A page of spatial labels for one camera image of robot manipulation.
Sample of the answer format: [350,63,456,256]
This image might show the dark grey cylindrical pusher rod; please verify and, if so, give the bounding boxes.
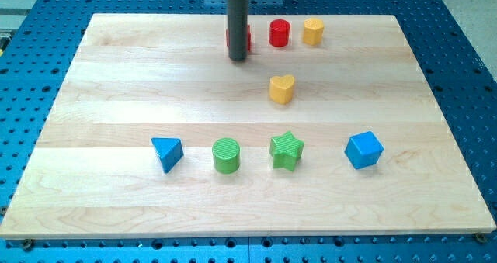
[226,0,249,61]

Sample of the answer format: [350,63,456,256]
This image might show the red star block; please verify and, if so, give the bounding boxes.
[225,24,252,52]

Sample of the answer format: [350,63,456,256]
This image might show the yellow heart block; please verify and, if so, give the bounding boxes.
[269,74,296,105]

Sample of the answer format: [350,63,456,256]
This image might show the green star block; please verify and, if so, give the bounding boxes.
[269,131,304,171]

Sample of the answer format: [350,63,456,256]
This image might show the red cylinder block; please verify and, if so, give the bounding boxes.
[269,19,290,47]

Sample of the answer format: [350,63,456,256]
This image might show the yellow hexagon block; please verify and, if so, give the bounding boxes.
[303,18,325,46]

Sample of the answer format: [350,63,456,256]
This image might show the green cylinder block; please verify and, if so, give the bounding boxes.
[212,137,241,175]

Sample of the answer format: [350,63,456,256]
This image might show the light wooden board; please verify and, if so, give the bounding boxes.
[1,14,495,240]

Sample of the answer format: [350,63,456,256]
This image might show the blue triangle block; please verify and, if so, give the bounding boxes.
[151,137,184,174]

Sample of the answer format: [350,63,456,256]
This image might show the blue cube block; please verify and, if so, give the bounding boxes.
[344,131,384,170]

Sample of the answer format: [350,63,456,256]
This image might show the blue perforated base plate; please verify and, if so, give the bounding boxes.
[1,0,496,262]

